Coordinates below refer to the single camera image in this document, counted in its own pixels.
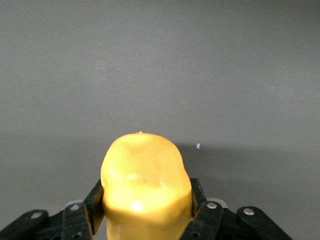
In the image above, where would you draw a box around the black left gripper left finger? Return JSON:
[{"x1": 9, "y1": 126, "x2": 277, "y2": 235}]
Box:
[{"x1": 0, "y1": 178, "x2": 105, "y2": 240}]

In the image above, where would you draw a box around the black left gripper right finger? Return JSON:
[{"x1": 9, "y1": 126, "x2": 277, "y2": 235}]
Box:
[{"x1": 181, "y1": 177, "x2": 294, "y2": 240}]

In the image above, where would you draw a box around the yellow potato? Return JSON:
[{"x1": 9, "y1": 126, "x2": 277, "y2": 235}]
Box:
[{"x1": 99, "y1": 132, "x2": 194, "y2": 240}]

